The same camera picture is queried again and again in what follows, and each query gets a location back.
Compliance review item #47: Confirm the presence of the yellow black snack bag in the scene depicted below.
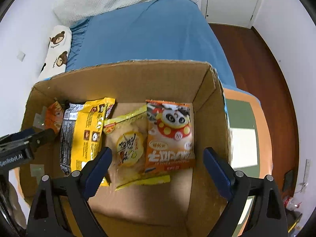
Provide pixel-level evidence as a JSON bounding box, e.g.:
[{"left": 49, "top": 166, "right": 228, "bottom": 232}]
[{"left": 59, "top": 97, "right": 116, "bottom": 176}]

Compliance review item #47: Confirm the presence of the clear yellow pastry packet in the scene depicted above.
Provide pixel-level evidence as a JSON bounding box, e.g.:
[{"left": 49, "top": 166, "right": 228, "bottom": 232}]
[{"left": 103, "top": 105, "right": 170, "bottom": 190}]

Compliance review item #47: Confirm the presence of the orange panda snack bag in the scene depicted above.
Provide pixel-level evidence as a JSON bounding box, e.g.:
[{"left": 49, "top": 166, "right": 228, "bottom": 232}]
[{"left": 145, "top": 100, "right": 196, "bottom": 174}]

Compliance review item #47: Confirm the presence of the plastic bottle on floor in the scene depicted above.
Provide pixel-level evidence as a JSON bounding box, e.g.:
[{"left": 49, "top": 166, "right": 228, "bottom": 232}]
[{"left": 283, "top": 196, "right": 301, "bottom": 211}]

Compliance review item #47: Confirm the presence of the cardboard box with blue print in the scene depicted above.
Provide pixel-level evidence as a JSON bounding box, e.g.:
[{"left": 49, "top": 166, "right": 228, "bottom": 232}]
[{"left": 21, "top": 60, "right": 230, "bottom": 236}]

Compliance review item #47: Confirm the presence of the green white checkered mat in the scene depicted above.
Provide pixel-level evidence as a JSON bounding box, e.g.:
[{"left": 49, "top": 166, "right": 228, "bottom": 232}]
[{"left": 222, "top": 87, "right": 274, "bottom": 237}]

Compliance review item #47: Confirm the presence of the bear print pillow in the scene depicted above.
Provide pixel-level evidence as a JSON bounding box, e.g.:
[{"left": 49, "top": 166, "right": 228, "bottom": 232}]
[{"left": 38, "top": 25, "right": 72, "bottom": 81}]

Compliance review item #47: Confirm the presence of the blue bed sheet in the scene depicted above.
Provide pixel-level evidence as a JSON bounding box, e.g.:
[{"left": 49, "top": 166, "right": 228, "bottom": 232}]
[{"left": 66, "top": 0, "right": 236, "bottom": 87}]

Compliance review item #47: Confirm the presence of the white door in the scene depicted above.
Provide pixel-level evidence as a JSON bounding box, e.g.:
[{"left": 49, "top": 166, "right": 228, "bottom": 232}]
[{"left": 205, "top": 0, "right": 258, "bottom": 28}]

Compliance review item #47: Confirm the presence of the wall outlet with cable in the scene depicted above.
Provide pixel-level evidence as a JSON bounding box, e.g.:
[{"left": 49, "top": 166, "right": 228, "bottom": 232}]
[{"left": 282, "top": 159, "right": 311, "bottom": 194}]

